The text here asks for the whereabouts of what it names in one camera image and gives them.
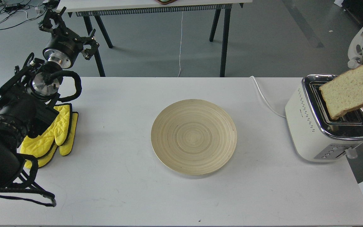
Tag round bamboo plate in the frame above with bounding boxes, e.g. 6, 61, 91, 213
150, 99, 238, 176

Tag yellow oven mitt lower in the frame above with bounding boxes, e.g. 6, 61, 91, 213
35, 111, 79, 168

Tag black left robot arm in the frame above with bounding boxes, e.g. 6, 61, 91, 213
0, 7, 99, 207

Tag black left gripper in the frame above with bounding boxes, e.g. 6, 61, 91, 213
38, 8, 100, 69

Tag yellow oven mitt upper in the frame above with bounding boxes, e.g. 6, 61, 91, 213
19, 103, 72, 159

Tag white background table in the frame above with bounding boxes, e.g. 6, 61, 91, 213
56, 0, 249, 77

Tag white hanging cable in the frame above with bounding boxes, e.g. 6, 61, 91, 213
178, 11, 183, 78

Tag slice of bread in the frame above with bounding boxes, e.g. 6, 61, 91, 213
319, 65, 363, 120

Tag cream white toaster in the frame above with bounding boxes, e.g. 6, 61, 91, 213
285, 74, 363, 163

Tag yellow oven mitt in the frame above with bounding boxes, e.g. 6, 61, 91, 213
35, 111, 79, 168
19, 103, 72, 159

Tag floor cables and adapters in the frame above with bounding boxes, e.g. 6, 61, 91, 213
0, 0, 60, 31

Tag white toaster power cable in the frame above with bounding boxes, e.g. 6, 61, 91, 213
250, 76, 287, 119

